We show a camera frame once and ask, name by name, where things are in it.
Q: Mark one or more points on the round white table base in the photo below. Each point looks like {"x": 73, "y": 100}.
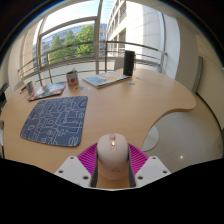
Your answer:
{"x": 151, "y": 138}

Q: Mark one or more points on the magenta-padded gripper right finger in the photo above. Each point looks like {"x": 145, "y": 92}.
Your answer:
{"x": 151, "y": 168}

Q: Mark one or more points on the beige computer mouse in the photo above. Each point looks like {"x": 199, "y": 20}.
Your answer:
{"x": 112, "y": 158}

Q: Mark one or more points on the dark blue patterned mouse pad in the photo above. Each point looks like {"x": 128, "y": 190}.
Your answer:
{"x": 55, "y": 121}

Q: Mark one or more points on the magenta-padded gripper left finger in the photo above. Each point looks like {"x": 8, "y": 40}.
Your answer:
{"x": 74, "y": 168}

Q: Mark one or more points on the black pen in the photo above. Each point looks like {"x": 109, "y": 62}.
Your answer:
{"x": 23, "y": 89}

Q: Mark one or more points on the red magazine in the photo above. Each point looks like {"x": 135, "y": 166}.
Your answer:
{"x": 48, "y": 90}

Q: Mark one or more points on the small printed can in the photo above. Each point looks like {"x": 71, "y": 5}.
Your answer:
{"x": 30, "y": 88}

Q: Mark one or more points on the black printer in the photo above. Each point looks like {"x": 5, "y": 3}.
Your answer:
{"x": 3, "y": 95}

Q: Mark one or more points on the metal window railing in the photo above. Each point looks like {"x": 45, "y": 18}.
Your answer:
{"x": 83, "y": 58}

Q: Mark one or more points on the light illustrated book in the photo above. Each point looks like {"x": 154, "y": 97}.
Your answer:
{"x": 105, "y": 79}

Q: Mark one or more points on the tin can plant pot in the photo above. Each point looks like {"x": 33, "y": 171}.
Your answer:
{"x": 72, "y": 79}

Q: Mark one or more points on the black cylindrical speaker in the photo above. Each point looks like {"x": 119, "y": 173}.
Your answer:
{"x": 129, "y": 63}

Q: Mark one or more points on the white chair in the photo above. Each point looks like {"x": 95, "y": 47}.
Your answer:
{"x": 19, "y": 86}
{"x": 119, "y": 64}

